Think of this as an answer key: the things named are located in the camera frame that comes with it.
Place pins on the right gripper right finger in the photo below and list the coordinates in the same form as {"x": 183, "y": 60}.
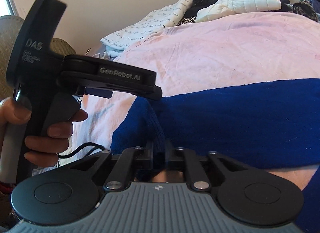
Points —
{"x": 174, "y": 156}

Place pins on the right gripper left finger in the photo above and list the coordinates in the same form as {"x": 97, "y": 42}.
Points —
{"x": 145, "y": 156}

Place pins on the blue beaded knit sweater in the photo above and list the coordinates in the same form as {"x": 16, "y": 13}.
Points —
{"x": 268, "y": 125}

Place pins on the person's left hand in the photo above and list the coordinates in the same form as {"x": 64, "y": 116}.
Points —
{"x": 43, "y": 150}

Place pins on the white script print quilt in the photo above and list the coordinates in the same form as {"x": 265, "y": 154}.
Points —
{"x": 157, "y": 20}

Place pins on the pink floral bed sheet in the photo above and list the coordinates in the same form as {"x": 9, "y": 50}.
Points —
{"x": 236, "y": 50}

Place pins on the white quilted puffer jacket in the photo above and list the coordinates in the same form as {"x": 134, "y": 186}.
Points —
{"x": 224, "y": 8}

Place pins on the leopard print garment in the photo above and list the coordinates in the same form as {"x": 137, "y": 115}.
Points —
{"x": 305, "y": 9}

